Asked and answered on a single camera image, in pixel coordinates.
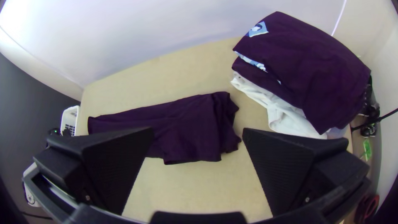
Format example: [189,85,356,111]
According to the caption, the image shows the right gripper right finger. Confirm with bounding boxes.
[242,127,371,217]

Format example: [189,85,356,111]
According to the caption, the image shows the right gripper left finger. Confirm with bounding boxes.
[32,127,154,216]

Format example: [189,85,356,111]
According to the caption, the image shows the black t-shirt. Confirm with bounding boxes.
[87,91,242,165]

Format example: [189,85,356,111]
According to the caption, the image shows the white laundry basket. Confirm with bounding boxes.
[59,105,81,137]

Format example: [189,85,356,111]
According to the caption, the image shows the pile of folded clothes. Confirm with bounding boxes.
[230,11,372,140]

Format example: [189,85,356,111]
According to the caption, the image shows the black cable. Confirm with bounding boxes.
[351,107,398,132]

